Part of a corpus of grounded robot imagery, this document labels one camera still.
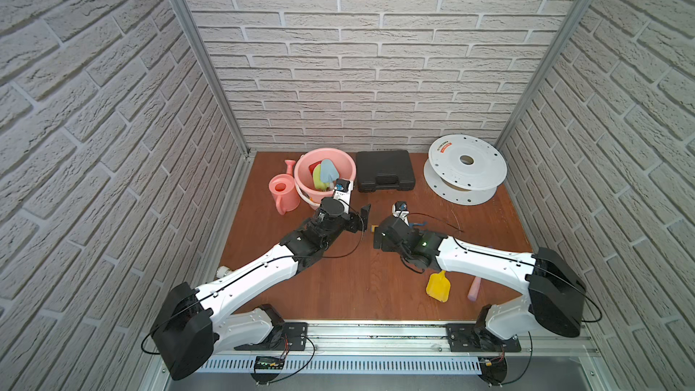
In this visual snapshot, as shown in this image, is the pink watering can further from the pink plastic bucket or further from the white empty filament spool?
the white empty filament spool

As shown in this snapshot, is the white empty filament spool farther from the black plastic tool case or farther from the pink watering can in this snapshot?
the pink watering can

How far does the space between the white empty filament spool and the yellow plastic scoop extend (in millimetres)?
318

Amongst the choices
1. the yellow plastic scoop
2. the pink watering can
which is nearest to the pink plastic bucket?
the pink watering can

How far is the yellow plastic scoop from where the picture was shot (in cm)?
81

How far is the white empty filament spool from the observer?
1.00 meters
